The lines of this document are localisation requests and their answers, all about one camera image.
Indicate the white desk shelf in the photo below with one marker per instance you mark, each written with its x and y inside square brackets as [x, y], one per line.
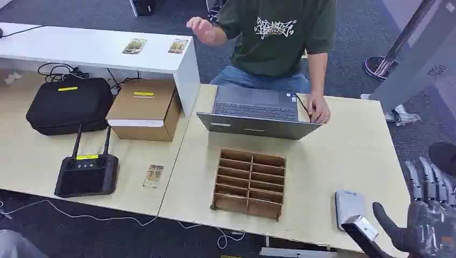
[89, 48]

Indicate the brown cardboard box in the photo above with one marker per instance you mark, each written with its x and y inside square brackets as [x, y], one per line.
[140, 107]

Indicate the chair base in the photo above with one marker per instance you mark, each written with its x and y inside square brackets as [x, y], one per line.
[213, 12]

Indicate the crumpled white paper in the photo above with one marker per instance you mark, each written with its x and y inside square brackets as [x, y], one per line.
[13, 77]

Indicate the white desk bar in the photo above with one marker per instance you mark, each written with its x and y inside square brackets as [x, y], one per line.
[295, 253]

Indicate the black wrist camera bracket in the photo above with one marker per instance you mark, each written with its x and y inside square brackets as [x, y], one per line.
[365, 245]

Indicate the grey object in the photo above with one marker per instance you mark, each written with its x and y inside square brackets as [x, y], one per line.
[16, 245]

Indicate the grey card reader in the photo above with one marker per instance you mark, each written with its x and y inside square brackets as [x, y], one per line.
[349, 206]

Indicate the grey laptop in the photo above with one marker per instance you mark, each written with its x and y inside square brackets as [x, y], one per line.
[256, 114]

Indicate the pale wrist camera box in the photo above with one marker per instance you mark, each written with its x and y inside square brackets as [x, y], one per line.
[361, 228]

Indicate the wooden card box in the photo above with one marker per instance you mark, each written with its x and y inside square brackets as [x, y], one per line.
[249, 185]

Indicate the black round object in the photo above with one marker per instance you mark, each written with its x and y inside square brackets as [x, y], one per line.
[445, 156]

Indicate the person's right hand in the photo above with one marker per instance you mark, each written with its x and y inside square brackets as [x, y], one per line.
[201, 30]

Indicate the black remote controller with antennas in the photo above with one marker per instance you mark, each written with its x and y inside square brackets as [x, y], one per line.
[85, 178]

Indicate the clear plastic wrap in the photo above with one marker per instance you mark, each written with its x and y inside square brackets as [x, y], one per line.
[406, 116]

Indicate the chrome stanchion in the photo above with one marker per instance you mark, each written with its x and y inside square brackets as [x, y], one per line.
[379, 66]

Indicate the black box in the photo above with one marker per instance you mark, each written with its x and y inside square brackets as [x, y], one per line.
[144, 6]

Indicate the grey panel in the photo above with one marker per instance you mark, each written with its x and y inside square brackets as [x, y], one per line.
[417, 64]

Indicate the person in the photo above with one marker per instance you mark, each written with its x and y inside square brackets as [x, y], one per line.
[274, 46]

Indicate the black zip case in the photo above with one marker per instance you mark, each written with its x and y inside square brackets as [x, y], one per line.
[67, 105]

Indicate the person's left hand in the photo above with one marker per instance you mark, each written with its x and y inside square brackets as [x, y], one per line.
[319, 107]

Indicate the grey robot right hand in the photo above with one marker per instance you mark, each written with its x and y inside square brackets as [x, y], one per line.
[427, 228]

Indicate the printed card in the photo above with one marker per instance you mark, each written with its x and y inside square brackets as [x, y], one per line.
[178, 46]
[134, 46]
[153, 176]

